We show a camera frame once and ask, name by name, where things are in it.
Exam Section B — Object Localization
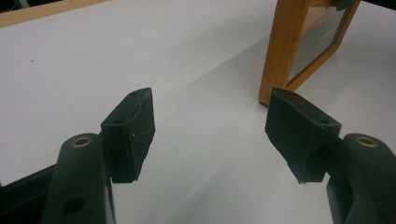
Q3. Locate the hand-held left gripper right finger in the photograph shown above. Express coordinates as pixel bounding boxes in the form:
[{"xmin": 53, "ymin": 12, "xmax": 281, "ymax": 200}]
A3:
[{"xmin": 264, "ymin": 87, "xmax": 343, "ymax": 185}]

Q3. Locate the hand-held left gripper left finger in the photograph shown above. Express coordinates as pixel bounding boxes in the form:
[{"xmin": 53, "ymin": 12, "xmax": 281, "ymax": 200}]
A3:
[{"xmin": 100, "ymin": 87, "xmax": 156, "ymax": 184}]

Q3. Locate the wooden photo frame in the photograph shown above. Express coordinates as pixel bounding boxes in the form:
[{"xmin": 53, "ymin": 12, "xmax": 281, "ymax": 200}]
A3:
[{"xmin": 258, "ymin": 0, "xmax": 362, "ymax": 107}]

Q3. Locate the white paper sheet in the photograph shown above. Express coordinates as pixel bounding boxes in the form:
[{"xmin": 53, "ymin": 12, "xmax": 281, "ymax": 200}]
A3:
[{"xmin": 0, "ymin": 0, "xmax": 396, "ymax": 224}]

